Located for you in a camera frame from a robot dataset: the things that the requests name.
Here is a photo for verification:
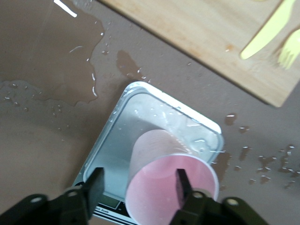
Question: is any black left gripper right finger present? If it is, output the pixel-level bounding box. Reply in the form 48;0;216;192
170;168;269;225

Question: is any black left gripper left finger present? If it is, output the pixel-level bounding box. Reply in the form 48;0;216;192
0;167;105;225

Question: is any pink plastic cup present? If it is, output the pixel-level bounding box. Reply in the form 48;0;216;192
125;129;220;225

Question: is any silver digital kitchen scale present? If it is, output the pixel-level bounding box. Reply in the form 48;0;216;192
70;81;225;225

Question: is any wooden cutting board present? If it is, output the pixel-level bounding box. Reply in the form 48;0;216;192
98;0;300;108

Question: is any yellow plastic knife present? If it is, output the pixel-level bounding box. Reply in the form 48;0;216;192
240;0;296;60

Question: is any yellow plastic fork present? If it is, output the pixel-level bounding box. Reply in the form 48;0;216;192
277;28;300;70

